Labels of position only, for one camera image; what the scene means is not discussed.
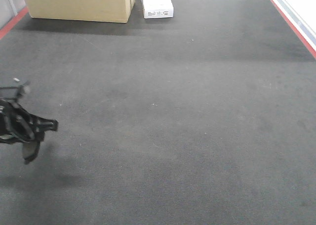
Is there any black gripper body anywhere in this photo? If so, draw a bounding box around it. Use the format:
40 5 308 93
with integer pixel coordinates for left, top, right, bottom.
0 81 58 144

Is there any brake pad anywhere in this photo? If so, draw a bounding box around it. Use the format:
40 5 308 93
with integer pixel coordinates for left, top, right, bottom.
22 141 40 164

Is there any large cardboard box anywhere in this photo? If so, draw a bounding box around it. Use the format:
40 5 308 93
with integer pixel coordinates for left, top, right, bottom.
25 0 135 23

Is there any white long box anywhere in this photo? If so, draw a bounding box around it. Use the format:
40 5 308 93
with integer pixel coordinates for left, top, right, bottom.
141 0 174 19

